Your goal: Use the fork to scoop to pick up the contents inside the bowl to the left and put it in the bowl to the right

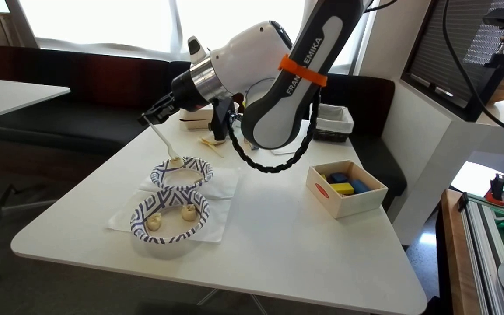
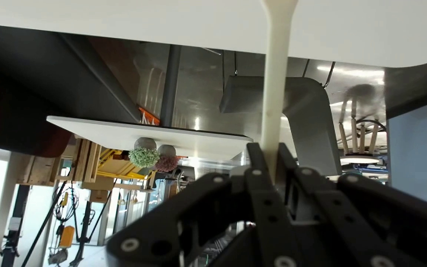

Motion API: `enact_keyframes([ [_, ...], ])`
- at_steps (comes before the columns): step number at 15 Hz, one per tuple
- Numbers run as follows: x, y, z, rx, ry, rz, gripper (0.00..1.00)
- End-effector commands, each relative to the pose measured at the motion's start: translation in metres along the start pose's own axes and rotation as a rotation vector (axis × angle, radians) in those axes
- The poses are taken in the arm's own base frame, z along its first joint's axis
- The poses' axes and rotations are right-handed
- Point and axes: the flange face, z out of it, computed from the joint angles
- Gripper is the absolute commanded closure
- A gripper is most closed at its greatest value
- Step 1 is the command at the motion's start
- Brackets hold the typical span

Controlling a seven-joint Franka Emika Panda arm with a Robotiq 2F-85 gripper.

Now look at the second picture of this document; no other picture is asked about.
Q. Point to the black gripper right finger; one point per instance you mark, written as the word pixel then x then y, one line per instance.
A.
pixel 371 222

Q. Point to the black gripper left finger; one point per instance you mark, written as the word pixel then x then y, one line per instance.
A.
pixel 174 231

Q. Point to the small pink potted plant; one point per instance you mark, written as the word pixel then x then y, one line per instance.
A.
pixel 169 160

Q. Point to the small green potted plant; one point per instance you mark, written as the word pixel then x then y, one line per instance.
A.
pixel 143 157

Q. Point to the blue trash recycling bin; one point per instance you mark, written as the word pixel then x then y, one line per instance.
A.
pixel 415 153

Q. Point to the wooden stool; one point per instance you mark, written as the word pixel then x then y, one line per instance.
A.
pixel 362 127

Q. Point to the white background table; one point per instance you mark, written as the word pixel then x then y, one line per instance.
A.
pixel 149 132

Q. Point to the dark grey chair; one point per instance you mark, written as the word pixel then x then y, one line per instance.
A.
pixel 312 127

